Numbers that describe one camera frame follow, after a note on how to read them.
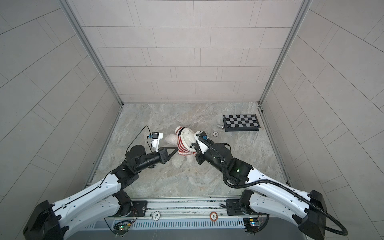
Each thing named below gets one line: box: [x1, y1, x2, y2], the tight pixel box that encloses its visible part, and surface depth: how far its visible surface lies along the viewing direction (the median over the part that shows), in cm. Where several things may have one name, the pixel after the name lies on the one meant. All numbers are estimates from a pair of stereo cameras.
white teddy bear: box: [164, 126, 197, 169], surface depth 71 cm
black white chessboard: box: [222, 114, 261, 132], surface depth 104 cm
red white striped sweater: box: [175, 126, 197, 156], surface depth 70 cm
